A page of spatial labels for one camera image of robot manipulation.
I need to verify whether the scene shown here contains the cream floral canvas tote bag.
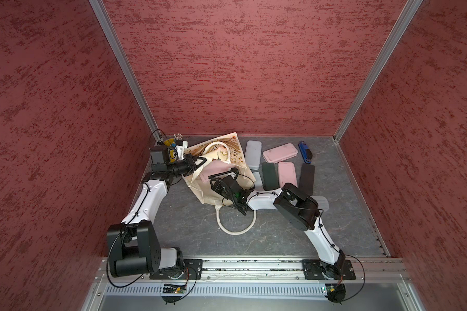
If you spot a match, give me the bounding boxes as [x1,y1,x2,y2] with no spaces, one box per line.
[185,132,257,236]

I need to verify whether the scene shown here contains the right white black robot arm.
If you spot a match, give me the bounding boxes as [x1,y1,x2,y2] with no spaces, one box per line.
[208,174,346,279]

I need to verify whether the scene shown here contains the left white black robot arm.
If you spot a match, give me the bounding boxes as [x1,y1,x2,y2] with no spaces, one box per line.
[106,145,207,278]

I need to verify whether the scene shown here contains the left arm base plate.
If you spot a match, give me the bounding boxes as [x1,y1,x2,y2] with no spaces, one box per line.
[149,259,204,281]

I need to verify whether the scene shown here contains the light grey pencil case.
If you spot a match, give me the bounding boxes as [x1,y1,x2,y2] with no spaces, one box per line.
[245,140,262,171]

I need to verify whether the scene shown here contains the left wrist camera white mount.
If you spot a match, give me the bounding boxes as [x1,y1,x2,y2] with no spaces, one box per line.
[175,139,188,160]

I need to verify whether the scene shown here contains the dark grey pencil case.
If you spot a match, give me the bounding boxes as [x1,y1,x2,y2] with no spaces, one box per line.
[298,163,315,196]

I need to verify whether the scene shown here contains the green pencil case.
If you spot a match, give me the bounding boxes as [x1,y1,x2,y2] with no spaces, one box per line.
[261,163,280,191]

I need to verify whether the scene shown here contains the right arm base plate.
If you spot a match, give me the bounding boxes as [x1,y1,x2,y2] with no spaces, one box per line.
[302,260,356,281]

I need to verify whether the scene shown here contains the yellow cup with pens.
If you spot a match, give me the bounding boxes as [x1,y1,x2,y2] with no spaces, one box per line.
[162,133,183,163]

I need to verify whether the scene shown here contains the pink pencil case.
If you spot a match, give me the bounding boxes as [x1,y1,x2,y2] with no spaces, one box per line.
[278,161,298,188]
[199,159,236,183]
[262,143,298,163]

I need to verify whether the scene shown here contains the blue stapler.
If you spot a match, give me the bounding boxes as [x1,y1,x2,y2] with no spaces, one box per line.
[298,141,313,164]

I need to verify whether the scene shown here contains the aluminium front rail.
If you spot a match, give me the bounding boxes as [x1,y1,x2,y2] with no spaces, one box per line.
[95,257,411,285]

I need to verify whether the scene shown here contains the light blue pencil case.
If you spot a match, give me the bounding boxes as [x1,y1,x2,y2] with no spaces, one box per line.
[253,172,263,190]

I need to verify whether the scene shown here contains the clear plastic pencil case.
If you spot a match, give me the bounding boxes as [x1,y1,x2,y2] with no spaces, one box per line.
[313,196,329,212]

